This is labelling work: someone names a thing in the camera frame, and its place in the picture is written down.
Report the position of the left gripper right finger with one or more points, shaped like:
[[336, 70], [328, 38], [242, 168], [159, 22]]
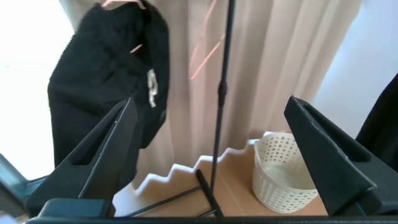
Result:
[[342, 161]]

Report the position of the white laundry basket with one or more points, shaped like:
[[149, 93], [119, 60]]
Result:
[[280, 193]]

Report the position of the black clothes rack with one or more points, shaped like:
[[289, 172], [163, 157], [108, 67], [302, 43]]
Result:
[[221, 93]]

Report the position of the beige curtain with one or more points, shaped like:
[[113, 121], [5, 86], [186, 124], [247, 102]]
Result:
[[280, 62]]

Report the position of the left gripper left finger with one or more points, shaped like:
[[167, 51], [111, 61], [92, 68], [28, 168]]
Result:
[[93, 168]]

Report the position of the pink clothes hanger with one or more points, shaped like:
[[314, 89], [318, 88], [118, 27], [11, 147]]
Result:
[[136, 48], [205, 60]]

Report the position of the black garment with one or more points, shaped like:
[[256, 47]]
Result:
[[382, 130]]

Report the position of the black shorts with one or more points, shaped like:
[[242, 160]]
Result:
[[99, 71]]

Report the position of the window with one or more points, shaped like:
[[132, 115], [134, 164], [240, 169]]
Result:
[[18, 93]]

